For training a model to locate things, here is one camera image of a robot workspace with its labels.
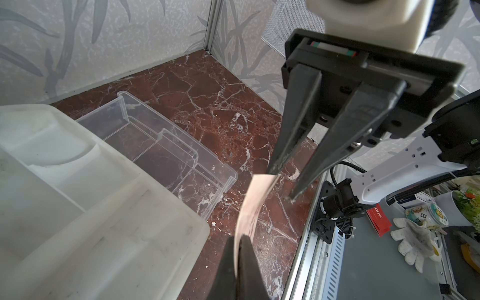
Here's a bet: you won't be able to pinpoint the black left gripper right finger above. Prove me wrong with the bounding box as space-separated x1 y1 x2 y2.
238 235 270 300

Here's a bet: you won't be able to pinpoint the beige printed postcard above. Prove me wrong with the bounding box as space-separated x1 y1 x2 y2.
233 174 280 276

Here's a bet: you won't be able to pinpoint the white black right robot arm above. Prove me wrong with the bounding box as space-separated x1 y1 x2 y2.
266 29 480 219

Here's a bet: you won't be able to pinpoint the aluminium mounting rail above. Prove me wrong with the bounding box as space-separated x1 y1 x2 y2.
282 172 345 300

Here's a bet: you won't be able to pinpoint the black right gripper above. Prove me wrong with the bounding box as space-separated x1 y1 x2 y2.
267 29 465 200

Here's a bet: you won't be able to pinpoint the red booklet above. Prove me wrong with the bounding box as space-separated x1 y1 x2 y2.
366 203 392 237

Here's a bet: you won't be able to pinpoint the white work glove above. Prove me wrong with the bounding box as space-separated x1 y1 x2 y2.
390 218 443 273

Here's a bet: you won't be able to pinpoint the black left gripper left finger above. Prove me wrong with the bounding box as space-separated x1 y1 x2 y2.
207 236 240 300

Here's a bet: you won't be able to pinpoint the white plastic drawer organizer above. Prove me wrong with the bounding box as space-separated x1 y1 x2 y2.
1 104 210 300

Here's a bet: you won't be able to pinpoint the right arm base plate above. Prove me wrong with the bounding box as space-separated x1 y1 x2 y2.
311 181 355 245

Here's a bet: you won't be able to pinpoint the clear plastic drawer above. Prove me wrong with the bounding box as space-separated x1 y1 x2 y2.
77 91 238 220

